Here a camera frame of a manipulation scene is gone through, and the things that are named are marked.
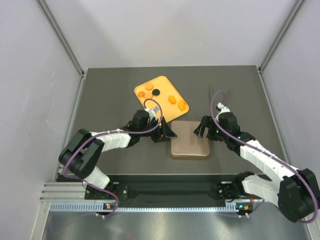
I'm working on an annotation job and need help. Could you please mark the orange plastic tray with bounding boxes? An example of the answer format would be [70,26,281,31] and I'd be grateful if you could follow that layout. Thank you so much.
[134,76,190,123]

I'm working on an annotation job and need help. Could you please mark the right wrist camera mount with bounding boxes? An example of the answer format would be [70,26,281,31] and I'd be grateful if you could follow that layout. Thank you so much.
[216,102,230,118]

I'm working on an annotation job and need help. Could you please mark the brown flower cookie left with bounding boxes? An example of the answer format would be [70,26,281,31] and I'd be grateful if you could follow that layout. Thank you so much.
[138,91,146,98]

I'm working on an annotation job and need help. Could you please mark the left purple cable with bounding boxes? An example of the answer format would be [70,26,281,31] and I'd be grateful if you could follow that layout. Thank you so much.
[61,98,165,218]

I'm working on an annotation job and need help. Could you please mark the orange star cookie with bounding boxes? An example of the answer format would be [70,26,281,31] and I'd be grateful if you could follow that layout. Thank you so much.
[168,95,177,105]

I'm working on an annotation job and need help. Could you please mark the gold cookie tin box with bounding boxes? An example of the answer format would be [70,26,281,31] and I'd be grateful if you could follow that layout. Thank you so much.
[171,154,209,161]

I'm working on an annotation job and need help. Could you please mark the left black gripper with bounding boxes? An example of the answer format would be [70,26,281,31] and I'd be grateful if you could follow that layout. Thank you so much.
[139,116,177,142]

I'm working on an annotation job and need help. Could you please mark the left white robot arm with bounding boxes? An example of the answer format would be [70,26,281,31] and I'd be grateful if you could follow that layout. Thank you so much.
[58,107,177,199]

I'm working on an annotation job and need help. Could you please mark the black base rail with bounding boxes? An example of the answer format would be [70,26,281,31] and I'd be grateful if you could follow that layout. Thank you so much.
[82,174,263,208]

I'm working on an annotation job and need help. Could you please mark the orange cookie centre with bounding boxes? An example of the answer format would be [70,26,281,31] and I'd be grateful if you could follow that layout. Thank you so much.
[144,92,153,99]

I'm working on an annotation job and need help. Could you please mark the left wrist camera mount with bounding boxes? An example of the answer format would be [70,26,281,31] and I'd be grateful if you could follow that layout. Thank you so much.
[144,106,161,120]

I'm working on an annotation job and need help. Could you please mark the orange round cookie top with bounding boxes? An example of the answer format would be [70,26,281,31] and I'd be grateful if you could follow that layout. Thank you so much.
[144,83,154,90]

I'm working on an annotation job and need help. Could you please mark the gold tin lid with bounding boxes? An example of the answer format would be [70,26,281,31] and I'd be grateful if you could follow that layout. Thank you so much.
[170,120,210,156]

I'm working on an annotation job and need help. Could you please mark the metal tongs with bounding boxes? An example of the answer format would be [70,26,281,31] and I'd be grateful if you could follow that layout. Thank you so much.
[208,85,231,105]

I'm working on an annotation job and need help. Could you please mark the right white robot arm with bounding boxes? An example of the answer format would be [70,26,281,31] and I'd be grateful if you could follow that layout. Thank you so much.
[194,112,320,224]

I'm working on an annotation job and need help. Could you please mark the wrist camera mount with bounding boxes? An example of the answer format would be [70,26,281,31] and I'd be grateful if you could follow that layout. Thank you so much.
[144,106,161,120]
[216,102,230,118]

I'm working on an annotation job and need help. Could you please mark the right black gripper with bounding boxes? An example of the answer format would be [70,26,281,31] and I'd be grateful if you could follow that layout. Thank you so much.
[194,115,229,142]

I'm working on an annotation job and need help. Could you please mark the orange fish cookie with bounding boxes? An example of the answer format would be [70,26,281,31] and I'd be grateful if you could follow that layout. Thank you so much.
[178,100,187,111]

